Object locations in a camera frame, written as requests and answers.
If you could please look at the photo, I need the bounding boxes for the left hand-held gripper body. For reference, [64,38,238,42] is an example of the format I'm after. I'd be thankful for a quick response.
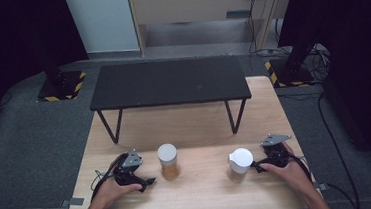
[111,148,146,187]

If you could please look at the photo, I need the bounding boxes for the black stand with striped base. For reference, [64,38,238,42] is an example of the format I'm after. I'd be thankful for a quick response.
[31,41,89,104]
[262,38,321,90]

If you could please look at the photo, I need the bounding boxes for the black cables from power strip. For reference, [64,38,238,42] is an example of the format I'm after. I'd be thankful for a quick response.
[244,0,273,55]

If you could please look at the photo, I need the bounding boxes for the person's left hand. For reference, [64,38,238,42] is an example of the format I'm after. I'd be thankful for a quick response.
[91,175,146,209]

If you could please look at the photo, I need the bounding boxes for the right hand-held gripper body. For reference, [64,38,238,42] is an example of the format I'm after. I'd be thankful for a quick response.
[259,131,295,171]

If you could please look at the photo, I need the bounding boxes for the person's right hand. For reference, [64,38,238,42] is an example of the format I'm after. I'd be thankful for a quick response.
[258,140,316,203]

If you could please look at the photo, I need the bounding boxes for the wooden cabinet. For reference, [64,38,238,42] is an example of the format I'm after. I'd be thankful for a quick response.
[126,0,302,61]

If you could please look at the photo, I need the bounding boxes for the thin black floor cable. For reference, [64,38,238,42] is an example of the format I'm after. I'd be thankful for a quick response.
[0,90,15,107]

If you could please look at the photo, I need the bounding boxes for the orange spice jar round lid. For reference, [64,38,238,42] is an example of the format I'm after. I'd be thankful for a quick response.
[156,142,181,183]

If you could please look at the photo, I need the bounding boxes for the left hand-held gripper cable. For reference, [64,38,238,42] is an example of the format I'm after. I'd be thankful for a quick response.
[86,152,130,201]

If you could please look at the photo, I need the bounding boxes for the black shelf with wire legs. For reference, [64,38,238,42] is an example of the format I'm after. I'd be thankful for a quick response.
[85,52,256,147]

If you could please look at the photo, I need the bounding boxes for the long black floor cable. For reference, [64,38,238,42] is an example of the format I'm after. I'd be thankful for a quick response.
[276,87,362,209]

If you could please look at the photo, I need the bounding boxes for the white panel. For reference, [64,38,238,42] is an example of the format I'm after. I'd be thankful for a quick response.
[63,0,141,58]

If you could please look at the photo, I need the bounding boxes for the tangle of black floor cables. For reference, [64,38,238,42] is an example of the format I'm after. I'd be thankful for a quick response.
[265,41,334,89]

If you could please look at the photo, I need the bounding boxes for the dark curtain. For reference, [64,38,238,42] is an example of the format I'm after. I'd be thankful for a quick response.
[0,0,96,147]
[273,0,371,195]

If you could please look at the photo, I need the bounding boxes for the grey metal strip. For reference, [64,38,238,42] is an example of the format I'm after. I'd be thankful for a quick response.
[224,9,252,20]

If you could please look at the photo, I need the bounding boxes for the brown spice jar spouted lid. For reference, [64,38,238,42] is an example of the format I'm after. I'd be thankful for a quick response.
[224,146,257,185]

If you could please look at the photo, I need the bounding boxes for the grey tape piece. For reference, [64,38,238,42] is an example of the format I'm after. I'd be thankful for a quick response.
[59,196,86,209]
[312,181,330,193]

